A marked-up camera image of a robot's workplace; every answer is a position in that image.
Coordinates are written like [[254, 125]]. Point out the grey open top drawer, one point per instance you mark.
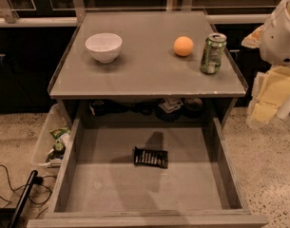
[[99, 186]]

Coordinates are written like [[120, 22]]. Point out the green snack bag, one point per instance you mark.
[[57, 133]]

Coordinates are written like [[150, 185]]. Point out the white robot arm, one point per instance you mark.
[[271, 90]]

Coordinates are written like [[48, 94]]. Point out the green soda can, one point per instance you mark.
[[214, 46]]

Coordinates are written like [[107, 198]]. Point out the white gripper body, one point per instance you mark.
[[279, 38]]

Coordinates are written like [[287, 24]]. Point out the white railing frame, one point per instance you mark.
[[13, 12]]

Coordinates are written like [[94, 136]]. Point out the black bar on floor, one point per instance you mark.
[[23, 199]]

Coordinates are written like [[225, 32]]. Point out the white ceramic bowl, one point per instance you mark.
[[104, 47]]

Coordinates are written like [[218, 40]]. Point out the grey counter cabinet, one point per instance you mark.
[[147, 67]]

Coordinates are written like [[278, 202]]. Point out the orange fruit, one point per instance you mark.
[[183, 46]]

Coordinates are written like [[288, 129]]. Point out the dark items inside cabinet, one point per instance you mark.
[[167, 110]]

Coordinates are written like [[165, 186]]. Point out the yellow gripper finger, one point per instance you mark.
[[270, 97], [253, 40]]

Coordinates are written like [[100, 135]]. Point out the black rxbar chocolate bar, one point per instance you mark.
[[153, 158]]

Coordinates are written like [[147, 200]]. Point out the clear plastic bin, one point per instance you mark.
[[45, 142]]

